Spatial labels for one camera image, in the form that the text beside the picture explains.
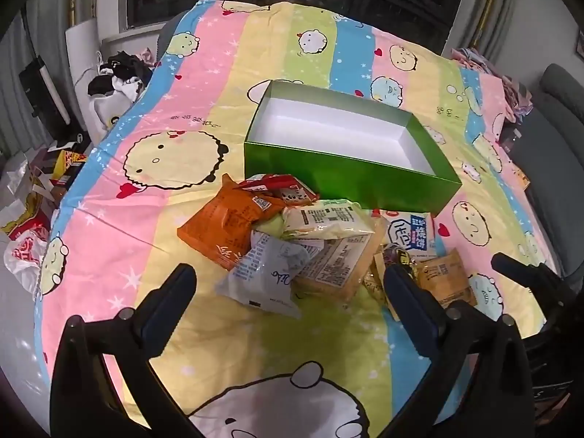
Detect white grey snack packet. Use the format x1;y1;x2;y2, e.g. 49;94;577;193
214;230;312;319

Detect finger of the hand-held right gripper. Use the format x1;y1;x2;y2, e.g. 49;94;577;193
490;252;576;304

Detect grey curtain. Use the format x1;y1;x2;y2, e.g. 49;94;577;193
0;0;99;156

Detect small yellow snack packet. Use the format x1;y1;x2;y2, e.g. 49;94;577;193
364;245;414;303

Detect tan snack packet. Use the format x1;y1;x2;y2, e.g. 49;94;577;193
292;219;388;304

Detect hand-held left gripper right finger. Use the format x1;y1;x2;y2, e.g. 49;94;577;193
382;265;537;438

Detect striped cartoon printed blanket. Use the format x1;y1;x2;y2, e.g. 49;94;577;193
34;0;563;438

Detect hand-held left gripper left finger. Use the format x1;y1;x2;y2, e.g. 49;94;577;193
50;262;201;438

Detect small brown snack packet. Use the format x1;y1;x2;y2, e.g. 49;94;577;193
416;248;478;307

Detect green cardboard box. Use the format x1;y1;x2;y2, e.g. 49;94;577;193
243;80;463;218

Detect grey chair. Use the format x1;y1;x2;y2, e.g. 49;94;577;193
499;63;584;280

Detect pile of pink clothes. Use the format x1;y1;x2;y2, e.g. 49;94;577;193
449;47;534;123

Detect pile of dark clothes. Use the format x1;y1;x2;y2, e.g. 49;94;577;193
88;50;154;102

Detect black flat case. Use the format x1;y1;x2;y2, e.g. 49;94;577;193
19;55;70;125

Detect pale green snack packet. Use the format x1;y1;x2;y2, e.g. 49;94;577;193
280;199;377;241

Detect red and white plastic bag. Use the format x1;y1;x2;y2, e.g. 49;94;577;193
4;230;50;286

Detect orange snack packet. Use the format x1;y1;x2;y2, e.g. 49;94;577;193
177;186;287;273

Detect red snack packet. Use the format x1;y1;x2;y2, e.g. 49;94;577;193
222;173;320;207

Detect white packet with blue label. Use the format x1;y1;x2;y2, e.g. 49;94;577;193
380;210;439;259

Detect yellow carton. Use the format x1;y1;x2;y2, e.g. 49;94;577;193
52;148;88;184

